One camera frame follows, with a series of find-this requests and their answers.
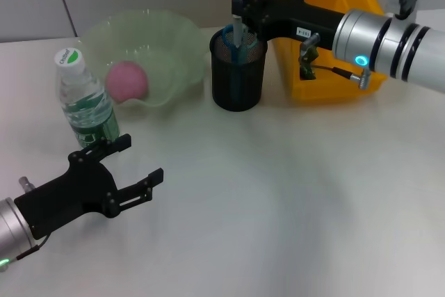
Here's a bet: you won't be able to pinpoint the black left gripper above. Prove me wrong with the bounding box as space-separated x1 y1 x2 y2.
13 133 165 238

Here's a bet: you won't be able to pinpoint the green plastic wrapper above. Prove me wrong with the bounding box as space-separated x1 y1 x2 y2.
299 47 318 81

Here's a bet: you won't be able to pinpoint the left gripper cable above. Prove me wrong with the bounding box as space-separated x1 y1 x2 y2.
15 175 52 262

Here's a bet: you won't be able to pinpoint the translucent green fruit bowl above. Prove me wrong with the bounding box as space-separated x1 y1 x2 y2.
78 9 209 109

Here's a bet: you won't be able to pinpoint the blue scissors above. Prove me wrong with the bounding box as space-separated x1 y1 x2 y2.
222 24 261 102

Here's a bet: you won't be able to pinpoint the black mesh pen holder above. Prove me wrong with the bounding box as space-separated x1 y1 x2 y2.
209 27 269 112

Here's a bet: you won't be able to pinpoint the clear green-label water bottle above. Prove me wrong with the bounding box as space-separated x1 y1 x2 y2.
54 47 121 149

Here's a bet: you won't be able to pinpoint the yellow plastic bin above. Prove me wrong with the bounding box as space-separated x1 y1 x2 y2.
270 0 389 103

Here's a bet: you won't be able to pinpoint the pink peach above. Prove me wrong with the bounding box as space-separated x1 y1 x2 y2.
105 61 149 105

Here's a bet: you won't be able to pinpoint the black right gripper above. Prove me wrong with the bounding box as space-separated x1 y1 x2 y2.
231 0 346 51

